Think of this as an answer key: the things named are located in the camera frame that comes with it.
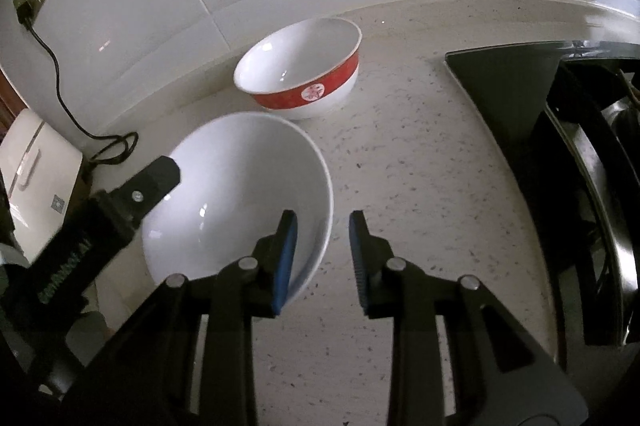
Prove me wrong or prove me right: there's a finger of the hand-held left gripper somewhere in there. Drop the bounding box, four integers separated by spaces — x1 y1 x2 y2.
102 156 182 237

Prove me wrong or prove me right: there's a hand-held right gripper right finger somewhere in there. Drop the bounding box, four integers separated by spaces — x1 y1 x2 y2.
348 209 588 426

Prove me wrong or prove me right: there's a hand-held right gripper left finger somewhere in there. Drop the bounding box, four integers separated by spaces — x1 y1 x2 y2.
75 208 301 426

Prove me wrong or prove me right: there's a plain white bowl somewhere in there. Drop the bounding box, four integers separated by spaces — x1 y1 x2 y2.
141 112 335 302

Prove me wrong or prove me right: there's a red banded bowl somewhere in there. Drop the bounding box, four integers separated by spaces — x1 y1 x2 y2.
233 17 362 121

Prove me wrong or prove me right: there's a white rice cooker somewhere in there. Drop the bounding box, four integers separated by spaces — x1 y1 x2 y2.
0 108 85 264

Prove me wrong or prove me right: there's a brown wooden door post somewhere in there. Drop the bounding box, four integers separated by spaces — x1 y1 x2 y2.
0 66 18 147

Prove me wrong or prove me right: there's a black power cable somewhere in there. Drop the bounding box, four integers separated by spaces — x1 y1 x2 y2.
16 3 140 167

